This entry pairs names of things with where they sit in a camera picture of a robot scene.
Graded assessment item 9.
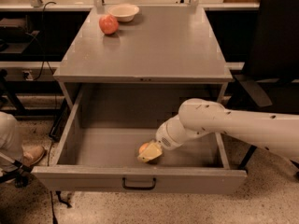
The red apple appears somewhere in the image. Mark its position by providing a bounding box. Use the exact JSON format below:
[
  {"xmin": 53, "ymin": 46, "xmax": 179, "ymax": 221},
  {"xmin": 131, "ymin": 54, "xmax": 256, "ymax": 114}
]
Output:
[{"xmin": 99, "ymin": 14, "xmax": 119, "ymax": 35}]

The orange fruit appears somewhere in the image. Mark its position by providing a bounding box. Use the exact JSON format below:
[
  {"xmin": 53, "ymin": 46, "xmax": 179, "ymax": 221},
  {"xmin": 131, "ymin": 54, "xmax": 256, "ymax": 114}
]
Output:
[{"xmin": 138, "ymin": 143, "xmax": 149, "ymax": 154}]

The black drawer handle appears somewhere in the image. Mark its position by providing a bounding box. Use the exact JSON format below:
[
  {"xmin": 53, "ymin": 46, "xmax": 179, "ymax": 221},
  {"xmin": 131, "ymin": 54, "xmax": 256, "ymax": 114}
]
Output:
[{"xmin": 121, "ymin": 177, "xmax": 156, "ymax": 190}]

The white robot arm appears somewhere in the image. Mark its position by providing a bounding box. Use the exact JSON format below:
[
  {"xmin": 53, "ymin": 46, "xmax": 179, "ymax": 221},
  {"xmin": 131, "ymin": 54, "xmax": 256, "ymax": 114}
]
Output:
[{"xmin": 138, "ymin": 98, "xmax": 299, "ymax": 163}]

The black power cable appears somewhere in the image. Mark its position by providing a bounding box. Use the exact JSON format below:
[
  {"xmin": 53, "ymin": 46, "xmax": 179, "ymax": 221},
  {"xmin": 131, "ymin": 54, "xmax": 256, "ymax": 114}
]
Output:
[{"xmin": 25, "ymin": 1, "xmax": 58, "ymax": 82}]

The open grey top drawer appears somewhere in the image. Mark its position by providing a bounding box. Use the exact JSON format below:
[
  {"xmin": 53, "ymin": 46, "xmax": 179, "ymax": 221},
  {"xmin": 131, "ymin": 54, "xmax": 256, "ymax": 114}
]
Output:
[{"xmin": 33, "ymin": 84, "xmax": 247, "ymax": 194}]

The grey metal cabinet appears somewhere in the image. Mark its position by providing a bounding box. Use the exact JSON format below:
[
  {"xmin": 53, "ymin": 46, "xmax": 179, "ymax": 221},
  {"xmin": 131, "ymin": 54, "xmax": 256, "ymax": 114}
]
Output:
[{"xmin": 54, "ymin": 5, "xmax": 232, "ymax": 105}]

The light trouser leg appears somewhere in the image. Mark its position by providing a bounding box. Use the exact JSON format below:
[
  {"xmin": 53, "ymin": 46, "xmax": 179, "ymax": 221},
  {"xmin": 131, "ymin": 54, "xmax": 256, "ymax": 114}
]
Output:
[{"xmin": 0, "ymin": 112, "xmax": 23, "ymax": 162}]

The wall power outlet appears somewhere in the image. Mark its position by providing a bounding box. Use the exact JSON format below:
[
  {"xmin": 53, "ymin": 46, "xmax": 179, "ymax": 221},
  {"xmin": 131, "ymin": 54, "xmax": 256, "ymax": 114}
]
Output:
[{"xmin": 22, "ymin": 70, "xmax": 34, "ymax": 81}]

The tan shoe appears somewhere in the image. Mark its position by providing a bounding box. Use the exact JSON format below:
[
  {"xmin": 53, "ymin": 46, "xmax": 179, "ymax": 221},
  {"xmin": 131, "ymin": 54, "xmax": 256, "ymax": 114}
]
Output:
[{"xmin": 23, "ymin": 146, "xmax": 46, "ymax": 167}]

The white bowl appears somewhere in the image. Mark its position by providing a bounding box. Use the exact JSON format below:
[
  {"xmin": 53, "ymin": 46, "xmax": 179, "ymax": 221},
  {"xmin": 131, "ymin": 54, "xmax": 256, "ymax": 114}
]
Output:
[{"xmin": 107, "ymin": 4, "xmax": 139, "ymax": 22}]

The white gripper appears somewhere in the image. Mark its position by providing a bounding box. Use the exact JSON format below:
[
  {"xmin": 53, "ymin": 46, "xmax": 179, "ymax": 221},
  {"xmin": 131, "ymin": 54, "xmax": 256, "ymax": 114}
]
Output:
[{"xmin": 137, "ymin": 116, "xmax": 199, "ymax": 162}]

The black office chair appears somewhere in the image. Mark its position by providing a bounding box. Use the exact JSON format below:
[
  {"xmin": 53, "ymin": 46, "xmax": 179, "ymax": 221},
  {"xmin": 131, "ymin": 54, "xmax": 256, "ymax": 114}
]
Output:
[{"xmin": 227, "ymin": 0, "xmax": 299, "ymax": 181}]

